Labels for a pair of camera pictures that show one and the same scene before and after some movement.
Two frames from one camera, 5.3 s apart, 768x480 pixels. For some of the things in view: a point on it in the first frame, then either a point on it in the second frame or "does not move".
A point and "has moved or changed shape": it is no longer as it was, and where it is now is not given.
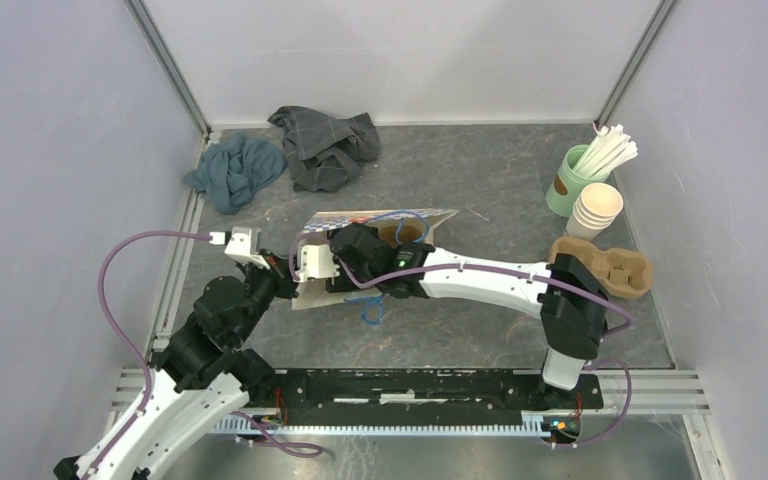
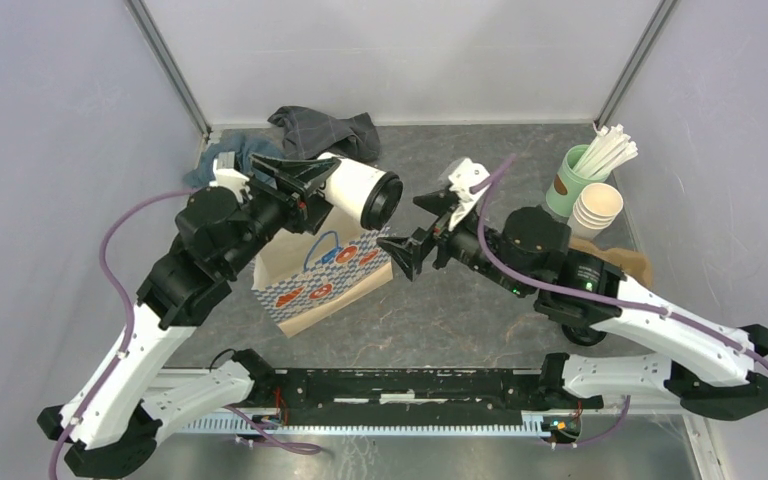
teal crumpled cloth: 234,170 does not move
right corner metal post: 633,65 does not move
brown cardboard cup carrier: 624,273 does not move
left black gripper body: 264,285 -> 274,210
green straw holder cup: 568,183 does not move
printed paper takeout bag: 400,228 has moved or changed shape
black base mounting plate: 429,391 does not move
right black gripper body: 346,281 -> 462,242
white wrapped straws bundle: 610,148 does not move
